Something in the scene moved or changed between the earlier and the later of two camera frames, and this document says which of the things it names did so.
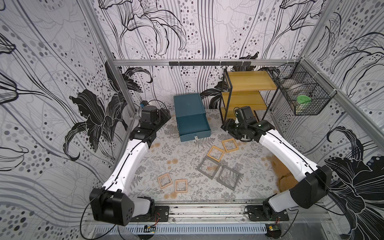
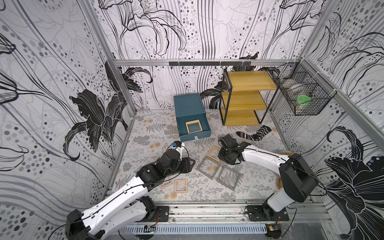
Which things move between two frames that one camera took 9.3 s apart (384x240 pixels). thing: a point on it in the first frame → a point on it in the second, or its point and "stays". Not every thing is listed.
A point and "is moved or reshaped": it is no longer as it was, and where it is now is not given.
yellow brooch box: (230, 150) is moved or reshaped
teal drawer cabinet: (190, 110) stays
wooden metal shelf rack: (256, 89) stays
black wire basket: (307, 93) stays
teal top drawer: (194, 126) stays
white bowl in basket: (296, 86) stays
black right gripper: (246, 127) → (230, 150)
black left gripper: (165, 116) → (186, 165)
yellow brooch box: (216, 153) stays
